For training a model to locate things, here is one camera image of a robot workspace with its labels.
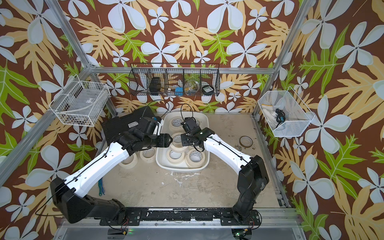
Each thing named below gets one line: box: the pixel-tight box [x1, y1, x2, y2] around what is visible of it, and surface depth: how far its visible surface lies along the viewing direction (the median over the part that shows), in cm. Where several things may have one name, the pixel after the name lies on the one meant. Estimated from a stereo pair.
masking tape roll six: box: [185, 148, 207, 169], surface depth 90 cm
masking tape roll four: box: [166, 149, 185, 165], surface depth 95 cm
